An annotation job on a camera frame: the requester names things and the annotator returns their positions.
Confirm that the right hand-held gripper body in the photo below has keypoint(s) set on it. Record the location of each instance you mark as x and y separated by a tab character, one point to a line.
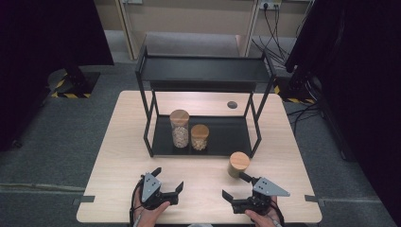
268	189

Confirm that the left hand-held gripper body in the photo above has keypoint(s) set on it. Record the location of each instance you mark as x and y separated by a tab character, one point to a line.
150	187

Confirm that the glass jar wooden lid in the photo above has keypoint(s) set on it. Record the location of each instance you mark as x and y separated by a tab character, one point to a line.
239	161

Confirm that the tall glass jar small seeds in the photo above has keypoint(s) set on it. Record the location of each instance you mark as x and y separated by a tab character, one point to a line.
180	132

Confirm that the black metal shelf rack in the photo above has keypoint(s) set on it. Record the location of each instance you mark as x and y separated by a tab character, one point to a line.
220	135

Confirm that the short glass jar lotus seeds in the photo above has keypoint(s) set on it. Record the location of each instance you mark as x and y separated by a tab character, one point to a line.
200	134

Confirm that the person's right hand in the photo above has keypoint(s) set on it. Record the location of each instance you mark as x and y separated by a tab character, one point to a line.
266	217

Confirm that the person's left hand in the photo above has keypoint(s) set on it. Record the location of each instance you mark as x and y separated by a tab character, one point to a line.
148	216

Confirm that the grey floor tape piece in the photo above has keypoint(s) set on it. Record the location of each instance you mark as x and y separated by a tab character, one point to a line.
84	199
311	198

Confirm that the round table grommet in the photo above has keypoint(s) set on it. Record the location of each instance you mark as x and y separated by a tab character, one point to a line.
232	104

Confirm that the black stand with striped base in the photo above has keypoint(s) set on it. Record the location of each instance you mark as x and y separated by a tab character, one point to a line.
298	86
74	83

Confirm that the black curtain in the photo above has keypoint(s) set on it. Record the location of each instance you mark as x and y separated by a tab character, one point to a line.
41	63
356	78

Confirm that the beige background desk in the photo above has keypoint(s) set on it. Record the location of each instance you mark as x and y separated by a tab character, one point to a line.
189	15

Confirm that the white wall socket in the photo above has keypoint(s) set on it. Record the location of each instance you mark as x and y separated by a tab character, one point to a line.
270	4

